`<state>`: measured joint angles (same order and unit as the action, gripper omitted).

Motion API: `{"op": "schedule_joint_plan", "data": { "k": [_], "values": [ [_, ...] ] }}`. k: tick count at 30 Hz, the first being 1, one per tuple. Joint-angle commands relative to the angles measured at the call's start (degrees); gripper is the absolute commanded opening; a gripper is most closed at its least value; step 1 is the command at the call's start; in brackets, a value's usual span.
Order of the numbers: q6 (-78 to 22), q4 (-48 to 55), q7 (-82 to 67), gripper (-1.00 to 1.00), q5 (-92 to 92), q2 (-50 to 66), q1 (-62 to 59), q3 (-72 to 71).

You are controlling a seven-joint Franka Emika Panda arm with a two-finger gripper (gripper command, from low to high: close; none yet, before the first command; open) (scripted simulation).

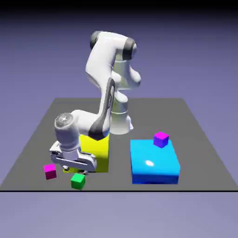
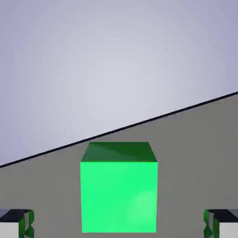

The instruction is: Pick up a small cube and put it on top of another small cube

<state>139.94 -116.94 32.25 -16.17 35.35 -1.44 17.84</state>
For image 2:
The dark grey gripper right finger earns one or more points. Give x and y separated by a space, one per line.
225 219

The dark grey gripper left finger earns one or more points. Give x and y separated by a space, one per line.
13 219

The small green cube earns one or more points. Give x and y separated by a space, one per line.
119 195

